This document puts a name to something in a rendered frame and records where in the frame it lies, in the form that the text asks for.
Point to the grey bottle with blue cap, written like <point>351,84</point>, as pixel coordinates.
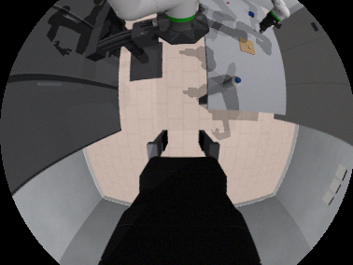
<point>232,83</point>

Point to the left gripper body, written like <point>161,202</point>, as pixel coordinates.
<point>268,21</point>

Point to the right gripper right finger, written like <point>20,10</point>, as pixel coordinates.
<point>209,147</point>

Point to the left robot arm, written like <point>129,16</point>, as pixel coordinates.
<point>280,11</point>

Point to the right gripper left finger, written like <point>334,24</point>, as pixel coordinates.
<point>156,147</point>

